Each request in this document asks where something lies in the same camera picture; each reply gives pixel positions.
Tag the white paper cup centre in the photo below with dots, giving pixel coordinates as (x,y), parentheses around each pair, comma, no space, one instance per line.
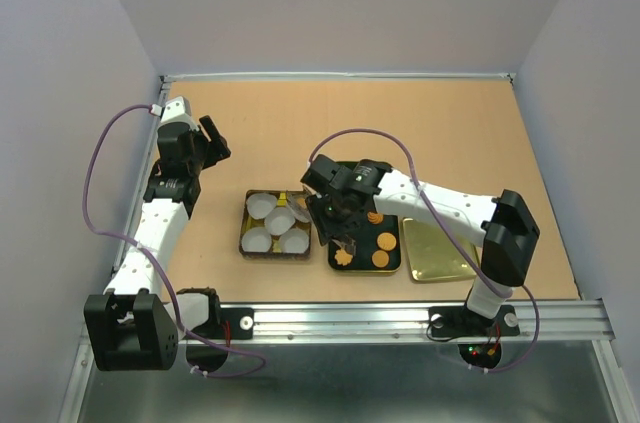
(279,221)

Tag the black tray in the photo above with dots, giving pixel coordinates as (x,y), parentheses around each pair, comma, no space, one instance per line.
(361,238)

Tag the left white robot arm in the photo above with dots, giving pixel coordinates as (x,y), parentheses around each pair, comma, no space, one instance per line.
(139,319)

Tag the round orange cookie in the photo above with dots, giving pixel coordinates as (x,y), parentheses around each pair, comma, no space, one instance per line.
(386,241)
(380,259)

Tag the round orange cookie lower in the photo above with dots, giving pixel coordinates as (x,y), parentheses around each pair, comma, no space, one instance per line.
(380,259)

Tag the white paper cup top-left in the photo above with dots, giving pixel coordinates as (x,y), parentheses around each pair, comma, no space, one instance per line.
(260,205)

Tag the white paper cup bottom-right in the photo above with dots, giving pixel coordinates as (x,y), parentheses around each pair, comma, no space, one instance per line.
(294,241)

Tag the metal tongs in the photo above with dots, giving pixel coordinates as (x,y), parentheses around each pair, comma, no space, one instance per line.
(330,225)

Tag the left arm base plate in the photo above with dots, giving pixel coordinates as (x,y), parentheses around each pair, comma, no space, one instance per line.
(234,324)

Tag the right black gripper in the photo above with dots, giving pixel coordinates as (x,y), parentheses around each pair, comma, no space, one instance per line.
(326,225)

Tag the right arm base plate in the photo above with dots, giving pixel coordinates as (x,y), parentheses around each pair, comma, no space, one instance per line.
(458,322)

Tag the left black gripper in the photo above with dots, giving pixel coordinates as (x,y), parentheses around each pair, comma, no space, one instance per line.
(216,149)

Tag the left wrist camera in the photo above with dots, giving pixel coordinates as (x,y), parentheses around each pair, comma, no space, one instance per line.
(177,110)

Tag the round orange cookie upper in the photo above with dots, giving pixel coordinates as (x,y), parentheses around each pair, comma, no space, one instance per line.
(386,241)

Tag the gold cookie tin box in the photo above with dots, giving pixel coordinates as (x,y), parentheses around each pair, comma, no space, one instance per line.
(275,252)

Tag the gold tin lid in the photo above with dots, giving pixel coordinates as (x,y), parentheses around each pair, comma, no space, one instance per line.
(432,258)

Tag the white paper cup bottom-left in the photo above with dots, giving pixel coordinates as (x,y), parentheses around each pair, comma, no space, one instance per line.
(256,240)

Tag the white paper cup top-right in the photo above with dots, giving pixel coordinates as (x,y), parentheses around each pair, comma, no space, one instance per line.
(299,213)

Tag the orange swirl cookie right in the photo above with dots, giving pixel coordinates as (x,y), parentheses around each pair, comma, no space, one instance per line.
(375,218)

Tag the orange flower cookie bottom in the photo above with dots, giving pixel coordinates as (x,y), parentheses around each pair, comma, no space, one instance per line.
(343,258)

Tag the aluminium rail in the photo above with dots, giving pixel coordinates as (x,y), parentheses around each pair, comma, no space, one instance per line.
(408,322)

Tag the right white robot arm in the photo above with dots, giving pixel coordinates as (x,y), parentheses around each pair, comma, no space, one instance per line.
(502,227)

